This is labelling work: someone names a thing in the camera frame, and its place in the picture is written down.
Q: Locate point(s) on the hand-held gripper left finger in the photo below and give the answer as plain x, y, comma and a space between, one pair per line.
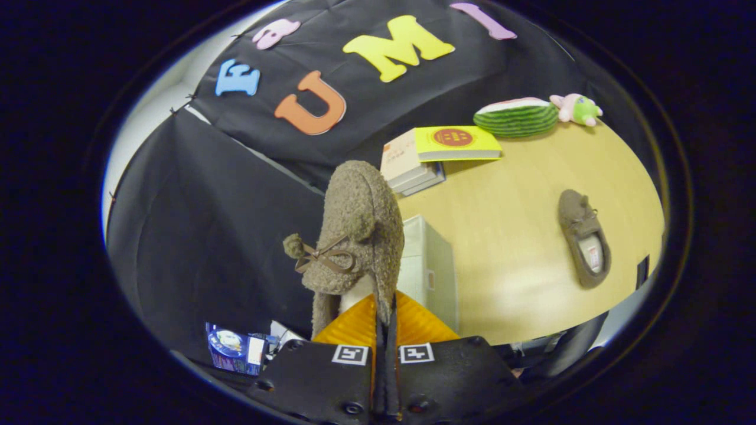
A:
325, 383

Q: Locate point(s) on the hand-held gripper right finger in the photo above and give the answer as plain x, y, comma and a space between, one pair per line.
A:
449, 378

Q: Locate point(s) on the pale green fabric storage box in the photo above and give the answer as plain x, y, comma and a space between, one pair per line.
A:
437, 265

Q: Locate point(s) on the brown fuzzy shoe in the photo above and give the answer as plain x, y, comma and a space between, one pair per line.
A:
360, 206
582, 227

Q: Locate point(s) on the blue printed packet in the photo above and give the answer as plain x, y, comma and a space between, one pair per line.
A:
233, 348

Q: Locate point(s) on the white book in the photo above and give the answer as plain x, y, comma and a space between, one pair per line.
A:
413, 180

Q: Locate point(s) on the black table edge clamp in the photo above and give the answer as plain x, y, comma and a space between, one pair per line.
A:
642, 270

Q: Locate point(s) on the cream cover book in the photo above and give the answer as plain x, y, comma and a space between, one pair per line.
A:
398, 159

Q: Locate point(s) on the yellow book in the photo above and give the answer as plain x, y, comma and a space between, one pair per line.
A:
455, 141

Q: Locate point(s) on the watermelon slice plush toy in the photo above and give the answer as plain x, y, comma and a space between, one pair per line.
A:
517, 117

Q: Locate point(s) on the pink and green plush toy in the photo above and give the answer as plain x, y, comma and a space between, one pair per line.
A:
579, 109

